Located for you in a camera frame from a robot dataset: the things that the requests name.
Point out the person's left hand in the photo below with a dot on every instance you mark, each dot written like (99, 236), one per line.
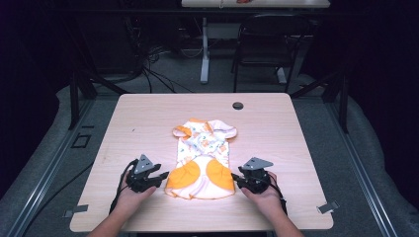
(131, 197)

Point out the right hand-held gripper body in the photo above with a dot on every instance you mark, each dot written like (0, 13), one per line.
(255, 176)

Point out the grey tape strip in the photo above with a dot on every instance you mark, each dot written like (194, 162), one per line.
(76, 210)
(328, 207)

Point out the white desk with metal leg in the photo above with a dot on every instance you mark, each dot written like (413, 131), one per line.
(210, 39)

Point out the black metal stand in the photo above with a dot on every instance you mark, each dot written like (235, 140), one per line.
(84, 82)
(332, 92)

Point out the aluminium floor rail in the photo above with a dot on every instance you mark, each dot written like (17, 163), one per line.
(362, 171)
(42, 174)

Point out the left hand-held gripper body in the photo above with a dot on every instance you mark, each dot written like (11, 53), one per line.
(142, 174)

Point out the black folding chair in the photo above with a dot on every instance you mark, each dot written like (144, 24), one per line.
(268, 46)

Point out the orange and white baby dress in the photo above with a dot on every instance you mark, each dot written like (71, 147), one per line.
(201, 161)

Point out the person's right hand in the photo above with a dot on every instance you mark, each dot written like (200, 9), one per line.
(265, 197)

